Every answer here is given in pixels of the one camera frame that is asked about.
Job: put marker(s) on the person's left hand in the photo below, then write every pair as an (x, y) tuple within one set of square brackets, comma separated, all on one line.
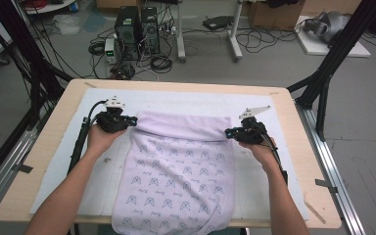
[(99, 140)]

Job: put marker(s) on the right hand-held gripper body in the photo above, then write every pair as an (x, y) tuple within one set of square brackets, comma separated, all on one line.
[(251, 132)]

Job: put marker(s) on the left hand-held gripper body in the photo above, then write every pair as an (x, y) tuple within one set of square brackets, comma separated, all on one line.
[(111, 121)]

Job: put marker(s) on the black metal frame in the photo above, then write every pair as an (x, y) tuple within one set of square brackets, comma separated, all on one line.
[(19, 36), (352, 32)]

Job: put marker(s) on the lilac patterned towel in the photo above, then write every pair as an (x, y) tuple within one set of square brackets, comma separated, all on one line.
[(176, 169)]

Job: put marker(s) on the white floor board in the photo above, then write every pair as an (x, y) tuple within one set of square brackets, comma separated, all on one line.
[(316, 49)]

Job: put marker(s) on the dark tape piece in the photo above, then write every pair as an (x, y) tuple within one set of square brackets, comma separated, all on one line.
[(24, 168)]

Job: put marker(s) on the tan tape strip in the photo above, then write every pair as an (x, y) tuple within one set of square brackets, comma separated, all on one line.
[(274, 93), (90, 85)]

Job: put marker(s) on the white power supply unit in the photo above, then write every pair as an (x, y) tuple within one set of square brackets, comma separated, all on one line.
[(110, 50)]

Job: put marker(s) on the person's teal trousers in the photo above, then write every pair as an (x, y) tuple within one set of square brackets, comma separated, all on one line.
[(231, 231)]

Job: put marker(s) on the flat black device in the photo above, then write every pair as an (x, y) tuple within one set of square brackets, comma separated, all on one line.
[(218, 23)]

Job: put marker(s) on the aluminium rail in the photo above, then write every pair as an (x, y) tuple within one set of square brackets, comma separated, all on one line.
[(14, 155), (318, 147)]

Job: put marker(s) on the slim black computer tower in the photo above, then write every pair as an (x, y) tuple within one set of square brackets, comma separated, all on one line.
[(150, 31)]

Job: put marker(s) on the large black computer tower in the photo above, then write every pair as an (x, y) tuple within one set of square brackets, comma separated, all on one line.
[(127, 32)]

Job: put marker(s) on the round white table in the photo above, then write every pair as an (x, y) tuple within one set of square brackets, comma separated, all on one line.
[(52, 7)]

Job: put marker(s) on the brown cardboard box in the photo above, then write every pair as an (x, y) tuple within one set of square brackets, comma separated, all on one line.
[(274, 18)]

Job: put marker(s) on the grey headset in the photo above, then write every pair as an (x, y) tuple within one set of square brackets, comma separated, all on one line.
[(329, 23)]

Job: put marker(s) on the grey tape piece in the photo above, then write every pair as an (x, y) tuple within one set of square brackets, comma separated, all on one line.
[(326, 184)]

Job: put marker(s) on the person's right hand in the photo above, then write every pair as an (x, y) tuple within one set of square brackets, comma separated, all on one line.
[(266, 151)]

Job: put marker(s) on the white desk frame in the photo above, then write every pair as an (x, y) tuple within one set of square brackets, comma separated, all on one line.
[(180, 32)]

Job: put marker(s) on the white foam mat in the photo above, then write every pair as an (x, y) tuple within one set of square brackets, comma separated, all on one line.
[(182, 101)]

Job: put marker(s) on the clear plastic sheet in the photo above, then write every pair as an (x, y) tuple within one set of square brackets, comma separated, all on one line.
[(67, 25)]

